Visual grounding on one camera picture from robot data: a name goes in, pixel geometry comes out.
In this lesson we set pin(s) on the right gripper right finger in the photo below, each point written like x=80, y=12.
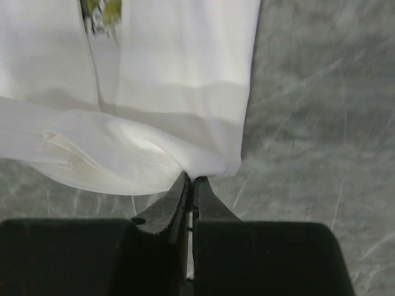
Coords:
x=209, y=212

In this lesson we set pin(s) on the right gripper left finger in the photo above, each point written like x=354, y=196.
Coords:
x=168, y=217

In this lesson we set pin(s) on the white floral t shirt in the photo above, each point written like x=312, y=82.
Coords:
x=120, y=97

